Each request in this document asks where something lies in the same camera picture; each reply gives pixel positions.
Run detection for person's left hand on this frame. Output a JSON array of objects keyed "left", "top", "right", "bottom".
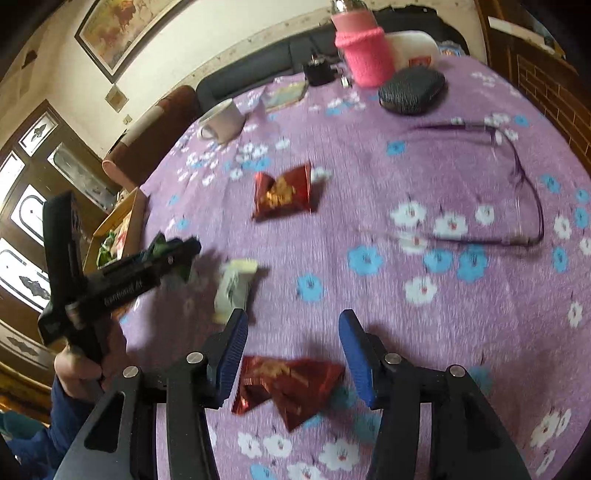
[{"left": 54, "top": 320, "right": 130, "bottom": 402}]

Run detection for black glasses case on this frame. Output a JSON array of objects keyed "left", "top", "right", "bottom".
[{"left": 378, "top": 65, "right": 447, "bottom": 116}]

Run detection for green snack bag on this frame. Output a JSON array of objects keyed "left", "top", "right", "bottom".
[{"left": 141, "top": 232, "right": 201, "bottom": 282}]

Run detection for wooden sideboard cabinet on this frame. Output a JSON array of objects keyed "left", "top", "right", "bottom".
[{"left": 476, "top": 1, "right": 590, "bottom": 169}]

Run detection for dark red foil snack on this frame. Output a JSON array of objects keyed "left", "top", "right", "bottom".
[
  {"left": 231, "top": 356, "right": 345, "bottom": 432},
  {"left": 252, "top": 162, "right": 312, "bottom": 221}
]

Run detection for wooden glass doors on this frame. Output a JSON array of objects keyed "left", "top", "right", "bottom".
[{"left": 1, "top": 101, "right": 119, "bottom": 373}]

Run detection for white ceramic mug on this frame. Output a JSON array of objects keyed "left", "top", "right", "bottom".
[{"left": 197, "top": 98, "right": 246, "bottom": 144}]

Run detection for purple frame eyeglasses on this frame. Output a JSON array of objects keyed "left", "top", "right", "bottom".
[{"left": 348, "top": 122, "right": 545, "bottom": 253}]

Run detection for pink knitted sleeve bottle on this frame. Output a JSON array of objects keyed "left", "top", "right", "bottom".
[{"left": 331, "top": 1, "right": 394, "bottom": 88}]

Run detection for white cream snack packet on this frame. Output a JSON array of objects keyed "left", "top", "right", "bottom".
[{"left": 213, "top": 259, "right": 259, "bottom": 325}]

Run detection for cardboard tray box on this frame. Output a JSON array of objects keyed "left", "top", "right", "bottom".
[{"left": 83, "top": 188, "right": 147, "bottom": 274}]

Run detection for brown armchair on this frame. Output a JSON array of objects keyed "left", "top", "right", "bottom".
[{"left": 102, "top": 85, "right": 201, "bottom": 192}]

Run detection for nail clipper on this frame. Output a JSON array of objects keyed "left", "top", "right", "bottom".
[{"left": 341, "top": 75, "right": 352, "bottom": 88}]

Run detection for black leather sofa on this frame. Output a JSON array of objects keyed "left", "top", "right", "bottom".
[{"left": 195, "top": 5, "right": 470, "bottom": 111}]

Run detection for white round object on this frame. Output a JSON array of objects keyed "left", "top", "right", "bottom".
[{"left": 386, "top": 30, "right": 440, "bottom": 71}]

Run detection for framed horse painting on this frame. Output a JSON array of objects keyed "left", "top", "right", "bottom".
[{"left": 74, "top": 0, "right": 191, "bottom": 84}]

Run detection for black small container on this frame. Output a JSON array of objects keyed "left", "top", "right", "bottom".
[{"left": 303, "top": 51, "right": 342, "bottom": 87}]

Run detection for purple floral tablecloth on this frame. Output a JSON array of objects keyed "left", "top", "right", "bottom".
[{"left": 122, "top": 57, "right": 590, "bottom": 479}]

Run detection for small booklet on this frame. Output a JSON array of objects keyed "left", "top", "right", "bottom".
[{"left": 263, "top": 81, "right": 308, "bottom": 113}]

